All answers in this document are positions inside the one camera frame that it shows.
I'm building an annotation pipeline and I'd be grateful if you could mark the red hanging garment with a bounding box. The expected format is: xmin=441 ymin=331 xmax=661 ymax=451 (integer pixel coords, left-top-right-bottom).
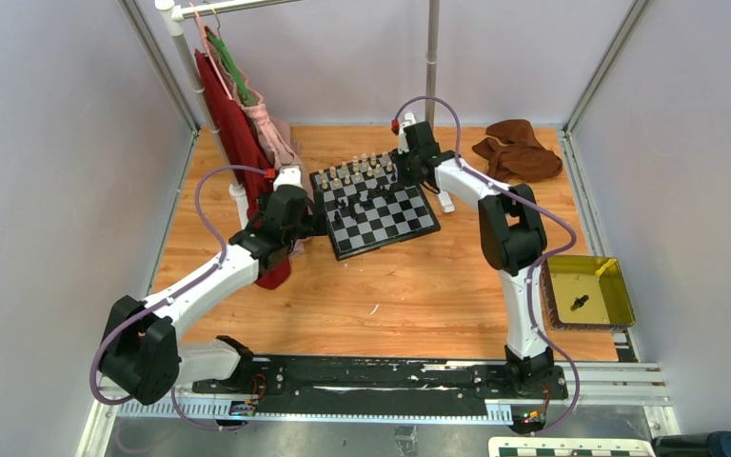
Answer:
xmin=193 ymin=49 xmax=293 ymax=291

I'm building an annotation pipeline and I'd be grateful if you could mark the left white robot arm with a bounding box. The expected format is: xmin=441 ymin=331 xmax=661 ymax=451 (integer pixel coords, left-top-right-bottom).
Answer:
xmin=89 ymin=166 xmax=320 ymax=405

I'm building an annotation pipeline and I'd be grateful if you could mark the black piece in tray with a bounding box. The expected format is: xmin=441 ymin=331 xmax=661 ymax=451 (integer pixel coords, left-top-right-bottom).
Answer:
xmin=570 ymin=294 xmax=589 ymax=311

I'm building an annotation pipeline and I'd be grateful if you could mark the black white chessboard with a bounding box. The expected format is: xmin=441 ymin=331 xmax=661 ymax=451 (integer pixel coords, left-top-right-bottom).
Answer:
xmin=309 ymin=151 xmax=441 ymax=261

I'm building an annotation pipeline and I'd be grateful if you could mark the white clothes rack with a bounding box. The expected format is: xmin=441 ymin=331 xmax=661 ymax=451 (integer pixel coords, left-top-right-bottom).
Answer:
xmin=153 ymin=0 xmax=456 ymax=229

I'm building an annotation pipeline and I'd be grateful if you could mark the green clothes hanger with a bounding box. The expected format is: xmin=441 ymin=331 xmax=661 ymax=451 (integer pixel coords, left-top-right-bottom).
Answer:
xmin=205 ymin=28 xmax=259 ymax=107

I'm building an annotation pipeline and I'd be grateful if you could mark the pink hanging garment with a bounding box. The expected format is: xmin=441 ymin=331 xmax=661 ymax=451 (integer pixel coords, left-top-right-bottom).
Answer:
xmin=201 ymin=26 xmax=303 ymax=170

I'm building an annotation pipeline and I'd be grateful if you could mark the brown cloth pile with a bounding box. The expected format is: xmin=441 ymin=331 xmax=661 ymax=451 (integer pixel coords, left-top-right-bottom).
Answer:
xmin=472 ymin=119 xmax=563 ymax=183

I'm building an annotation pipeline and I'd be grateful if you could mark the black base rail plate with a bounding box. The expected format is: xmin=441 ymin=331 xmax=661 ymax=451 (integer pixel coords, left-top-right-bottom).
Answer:
xmin=191 ymin=355 xmax=568 ymax=418

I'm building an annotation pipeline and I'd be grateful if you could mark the dark blue object corner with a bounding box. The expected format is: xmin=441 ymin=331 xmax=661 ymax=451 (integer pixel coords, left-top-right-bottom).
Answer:
xmin=651 ymin=430 xmax=731 ymax=457

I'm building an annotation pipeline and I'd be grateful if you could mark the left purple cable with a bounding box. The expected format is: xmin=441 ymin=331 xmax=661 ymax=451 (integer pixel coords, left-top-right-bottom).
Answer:
xmin=89 ymin=165 xmax=277 ymax=407

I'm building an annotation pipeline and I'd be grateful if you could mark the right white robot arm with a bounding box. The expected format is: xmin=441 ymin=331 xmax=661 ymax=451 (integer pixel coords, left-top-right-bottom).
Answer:
xmin=391 ymin=117 xmax=567 ymax=400

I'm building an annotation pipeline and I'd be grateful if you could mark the yellow transparent tray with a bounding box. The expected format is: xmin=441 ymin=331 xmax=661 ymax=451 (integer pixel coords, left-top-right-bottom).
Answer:
xmin=541 ymin=255 xmax=636 ymax=332

